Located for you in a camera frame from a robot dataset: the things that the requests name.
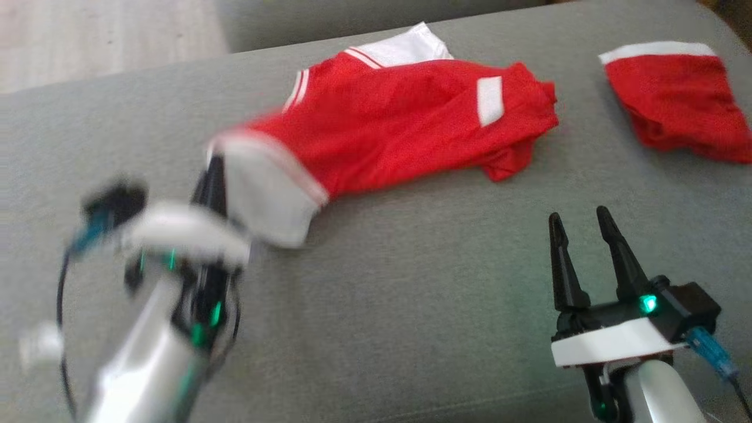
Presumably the left cable white tag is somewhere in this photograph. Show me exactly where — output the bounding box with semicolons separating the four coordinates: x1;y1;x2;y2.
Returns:
19;325;63;369

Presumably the right arm blue cable plug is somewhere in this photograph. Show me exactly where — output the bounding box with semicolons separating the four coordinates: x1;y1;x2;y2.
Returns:
684;327;739;381

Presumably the left arm blue cable plug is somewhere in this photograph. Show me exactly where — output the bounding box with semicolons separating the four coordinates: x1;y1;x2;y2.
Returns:
69;213;116;257

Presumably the grey sofa back cushion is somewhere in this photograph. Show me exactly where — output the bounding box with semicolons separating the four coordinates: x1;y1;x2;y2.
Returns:
214;0;550;53

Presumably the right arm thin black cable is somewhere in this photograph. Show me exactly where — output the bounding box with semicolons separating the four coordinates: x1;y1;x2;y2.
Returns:
728;376;752;421

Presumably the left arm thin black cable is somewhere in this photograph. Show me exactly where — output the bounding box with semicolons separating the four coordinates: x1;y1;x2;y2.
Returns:
55;251;82;421

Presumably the red basketball shorts white stripe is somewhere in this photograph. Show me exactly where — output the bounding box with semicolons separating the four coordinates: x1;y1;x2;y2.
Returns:
598;41;752;165

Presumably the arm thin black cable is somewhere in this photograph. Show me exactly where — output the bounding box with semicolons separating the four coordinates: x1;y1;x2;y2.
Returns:
728;376;752;421
55;251;82;421

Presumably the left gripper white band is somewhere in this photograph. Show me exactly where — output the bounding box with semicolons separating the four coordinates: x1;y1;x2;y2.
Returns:
120;153;251;348

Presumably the arm blue cable plug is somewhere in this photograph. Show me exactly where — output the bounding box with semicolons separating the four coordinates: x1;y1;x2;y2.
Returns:
69;213;116;257
684;327;739;381

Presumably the red white basketball jersey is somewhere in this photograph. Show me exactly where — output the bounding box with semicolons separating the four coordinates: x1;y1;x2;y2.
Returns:
206;22;559;249

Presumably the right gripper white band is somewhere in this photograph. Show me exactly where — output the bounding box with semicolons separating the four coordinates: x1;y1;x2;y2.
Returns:
548;205;687;421

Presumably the grey fabric sofa seat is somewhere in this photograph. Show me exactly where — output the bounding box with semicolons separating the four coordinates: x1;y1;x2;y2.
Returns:
0;0;752;423

